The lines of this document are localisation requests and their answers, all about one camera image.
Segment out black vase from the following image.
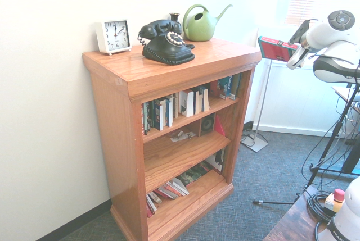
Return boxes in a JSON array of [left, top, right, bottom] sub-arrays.
[[169, 12, 183, 34]]

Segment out loose printed papers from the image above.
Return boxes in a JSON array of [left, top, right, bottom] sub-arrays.
[[169, 130, 197, 143]]

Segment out white square alarm clock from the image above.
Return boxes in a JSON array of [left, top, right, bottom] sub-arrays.
[[94, 19, 132, 56]]

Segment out yellow red emergency stop button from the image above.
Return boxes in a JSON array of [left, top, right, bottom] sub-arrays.
[[325, 189, 346, 213]]

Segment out white and blue book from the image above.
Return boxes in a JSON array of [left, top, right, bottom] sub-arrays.
[[154, 103, 165, 131]]

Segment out black and white book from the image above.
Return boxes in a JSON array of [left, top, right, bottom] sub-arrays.
[[205, 147, 226, 175]]

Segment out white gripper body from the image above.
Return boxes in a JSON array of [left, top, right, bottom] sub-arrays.
[[286, 46, 311, 71]]

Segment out dark wrist camera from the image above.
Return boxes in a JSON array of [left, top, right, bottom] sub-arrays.
[[287, 19, 311, 46]]

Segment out gray green book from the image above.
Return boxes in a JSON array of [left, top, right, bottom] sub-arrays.
[[232, 72, 242, 98]]

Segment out white book with red marks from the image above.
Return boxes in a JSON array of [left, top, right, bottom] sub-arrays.
[[171, 178, 190, 196]]

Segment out teal and red book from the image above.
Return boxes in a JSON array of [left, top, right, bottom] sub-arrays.
[[258, 35, 300, 63]]

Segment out white side table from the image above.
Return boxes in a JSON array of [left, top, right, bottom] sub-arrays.
[[331, 85, 360, 104]]

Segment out red white illustrated book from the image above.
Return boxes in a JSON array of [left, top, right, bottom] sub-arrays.
[[210, 79, 229, 101]]

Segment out coiled black cable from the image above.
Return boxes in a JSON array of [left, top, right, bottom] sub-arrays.
[[306, 190, 338, 222]]

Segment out cream paged book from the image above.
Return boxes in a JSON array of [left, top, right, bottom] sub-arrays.
[[193, 85, 211, 114]]

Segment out metal floor stand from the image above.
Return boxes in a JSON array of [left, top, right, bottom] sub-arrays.
[[240, 58, 273, 153]]

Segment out wooden box speaker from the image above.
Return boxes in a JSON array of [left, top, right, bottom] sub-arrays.
[[199, 113, 217, 138]]

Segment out thin cream book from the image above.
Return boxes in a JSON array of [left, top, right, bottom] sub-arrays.
[[172, 92, 181, 120]]

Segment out large gray book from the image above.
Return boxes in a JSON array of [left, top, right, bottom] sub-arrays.
[[148, 191, 163, 204]]

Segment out wooden bookshelf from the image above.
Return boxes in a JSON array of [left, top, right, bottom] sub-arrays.
[[82, 37, 262, 241]]

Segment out green watering can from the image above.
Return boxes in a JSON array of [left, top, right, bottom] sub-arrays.
[[182, 4, 233, 42]]

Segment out dark green book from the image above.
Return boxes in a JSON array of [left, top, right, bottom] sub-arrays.
[[147, 100, 158, 130]]

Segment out red folder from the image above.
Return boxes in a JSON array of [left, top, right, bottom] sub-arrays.
[[214, 114, 226, 138]]

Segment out camouflage cover book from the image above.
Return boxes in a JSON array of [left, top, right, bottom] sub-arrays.
[[177, 162, 212, 187]]

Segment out thick white book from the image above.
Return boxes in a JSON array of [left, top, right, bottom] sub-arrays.
[[179, 89, 195, 117]]

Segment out dark red book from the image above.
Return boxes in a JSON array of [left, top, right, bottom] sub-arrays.
[[154, 184, 181, 200]]

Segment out blue Thailand book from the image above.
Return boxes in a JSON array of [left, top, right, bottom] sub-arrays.
[[224, 74, 236, 101]]

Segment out black rotary telephone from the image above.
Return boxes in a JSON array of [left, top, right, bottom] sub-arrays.
[[137, 19, 196, 66]]

